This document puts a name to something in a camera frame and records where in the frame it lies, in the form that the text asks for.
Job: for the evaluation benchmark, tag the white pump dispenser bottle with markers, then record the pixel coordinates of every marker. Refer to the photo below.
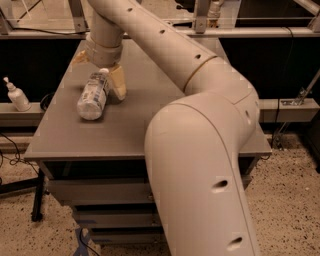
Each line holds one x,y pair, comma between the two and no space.
17,96

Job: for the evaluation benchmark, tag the bottom grey drawer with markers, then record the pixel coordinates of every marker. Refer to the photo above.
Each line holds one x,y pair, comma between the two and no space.
127,235

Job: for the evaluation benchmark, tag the aluminium frame rail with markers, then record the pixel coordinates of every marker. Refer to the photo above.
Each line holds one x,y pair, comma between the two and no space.
238,32

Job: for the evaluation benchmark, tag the grey drawer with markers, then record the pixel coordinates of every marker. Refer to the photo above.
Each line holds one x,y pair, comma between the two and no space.
125,191
127,235
118,218

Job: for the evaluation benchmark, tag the black stand leg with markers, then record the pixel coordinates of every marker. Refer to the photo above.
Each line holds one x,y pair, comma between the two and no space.
37,183

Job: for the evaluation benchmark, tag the top grey drawer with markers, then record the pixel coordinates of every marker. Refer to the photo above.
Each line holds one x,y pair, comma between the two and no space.
125,191

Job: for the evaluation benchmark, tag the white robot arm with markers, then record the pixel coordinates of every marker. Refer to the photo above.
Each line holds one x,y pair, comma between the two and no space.
192,144

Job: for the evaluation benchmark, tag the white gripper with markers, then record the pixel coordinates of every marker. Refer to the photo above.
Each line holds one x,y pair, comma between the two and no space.
102,55

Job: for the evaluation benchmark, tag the middle grey drawer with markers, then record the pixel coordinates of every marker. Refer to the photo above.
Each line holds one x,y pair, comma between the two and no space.
118,218

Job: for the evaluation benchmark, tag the clear plastic water bottle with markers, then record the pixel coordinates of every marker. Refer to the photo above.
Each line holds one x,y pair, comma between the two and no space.
94,96

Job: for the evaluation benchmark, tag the grey drawer cabinet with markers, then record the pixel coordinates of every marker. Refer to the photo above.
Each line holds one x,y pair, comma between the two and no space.
68,147

